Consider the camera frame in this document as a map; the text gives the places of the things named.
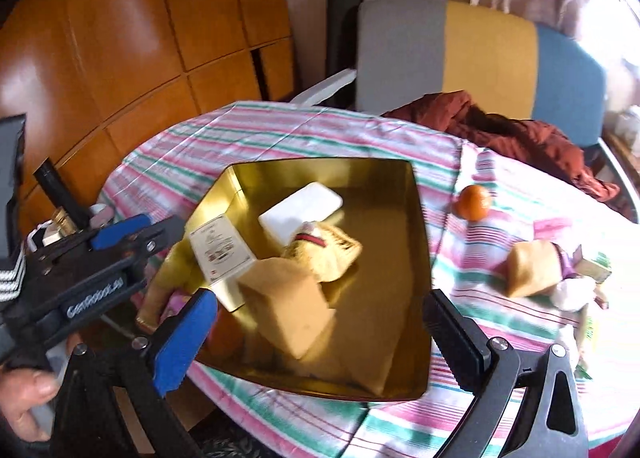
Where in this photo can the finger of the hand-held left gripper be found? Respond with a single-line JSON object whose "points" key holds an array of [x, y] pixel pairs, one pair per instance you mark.
{"points": [[120, 234], [95, 298]]}

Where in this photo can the yellow plush toy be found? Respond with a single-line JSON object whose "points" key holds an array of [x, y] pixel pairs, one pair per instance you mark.
{"points": [[325, 250]]}

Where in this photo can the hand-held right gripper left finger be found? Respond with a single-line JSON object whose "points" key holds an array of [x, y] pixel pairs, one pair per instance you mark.
{"points": [[185, 338]]}

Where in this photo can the wooden wardrobe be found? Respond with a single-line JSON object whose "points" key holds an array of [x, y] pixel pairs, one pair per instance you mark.
{"points": [[125, 37]]}

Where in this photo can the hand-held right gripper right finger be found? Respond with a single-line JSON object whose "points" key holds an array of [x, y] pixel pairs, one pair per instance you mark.
{"points": [[450, 333]]}

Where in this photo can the grey yellow blue chair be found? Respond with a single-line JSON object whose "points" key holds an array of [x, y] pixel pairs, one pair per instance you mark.
{"points": [[480, 52]]}

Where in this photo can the striped tablecloth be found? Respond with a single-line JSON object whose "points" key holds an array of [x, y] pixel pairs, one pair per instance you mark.
{"points": [[310, 132]]}

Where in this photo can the person's left hand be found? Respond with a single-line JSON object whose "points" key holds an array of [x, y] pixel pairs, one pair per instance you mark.
{"points": [[22, 398]]}

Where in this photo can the yellow green snack packet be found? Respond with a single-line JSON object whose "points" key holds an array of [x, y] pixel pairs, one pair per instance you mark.
{"points": [[595, 265]]}

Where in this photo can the purple snack packet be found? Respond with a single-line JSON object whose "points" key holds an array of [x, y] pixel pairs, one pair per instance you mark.
{"points": [[567, 258]]}

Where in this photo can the tan cardboard box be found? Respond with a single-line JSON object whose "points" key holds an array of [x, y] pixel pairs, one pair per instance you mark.
{"points": [[290, 308]]}

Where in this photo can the white rectangular box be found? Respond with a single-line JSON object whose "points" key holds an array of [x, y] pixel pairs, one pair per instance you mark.
{"points": [[300, 208]]}

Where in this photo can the white printed card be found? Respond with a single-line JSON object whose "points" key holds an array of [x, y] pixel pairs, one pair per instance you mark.
{"points": [[220, 248]]}

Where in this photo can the black tube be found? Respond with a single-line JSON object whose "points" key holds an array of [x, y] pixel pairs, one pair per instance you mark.
{"points": [[57, 188]]}

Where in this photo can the white plastic bag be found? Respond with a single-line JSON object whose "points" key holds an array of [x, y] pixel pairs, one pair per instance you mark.
{"points": [[572, 293]]}

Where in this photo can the orange tangerine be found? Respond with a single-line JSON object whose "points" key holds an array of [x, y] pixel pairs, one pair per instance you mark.
{"points": [[472, 202]]}

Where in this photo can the gold metal tin box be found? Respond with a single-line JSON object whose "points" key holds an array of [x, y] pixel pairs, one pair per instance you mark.
{"points": [[385, 238]]}

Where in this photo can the rust red jacket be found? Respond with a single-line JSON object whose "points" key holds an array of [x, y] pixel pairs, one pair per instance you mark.
{"points": [[530, 137]]}

